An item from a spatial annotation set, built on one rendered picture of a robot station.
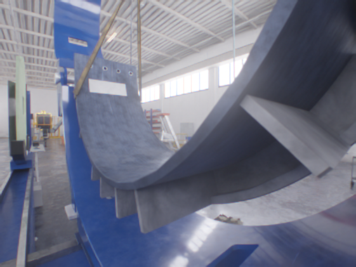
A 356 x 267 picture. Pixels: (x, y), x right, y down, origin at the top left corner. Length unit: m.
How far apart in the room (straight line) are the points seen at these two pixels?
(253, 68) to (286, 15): 0.08
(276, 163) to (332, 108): 0.28
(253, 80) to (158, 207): 0.60
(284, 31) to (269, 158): 0.58
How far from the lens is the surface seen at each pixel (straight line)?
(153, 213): 0.75
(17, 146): 4.30
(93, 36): 3.90
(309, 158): 0.30
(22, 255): 1.86
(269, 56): 0.32
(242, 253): 1.27
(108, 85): 2.02
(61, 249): 1.94
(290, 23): 0.33
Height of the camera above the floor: 1.66
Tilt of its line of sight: 2 degrees down
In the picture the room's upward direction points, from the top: straight up
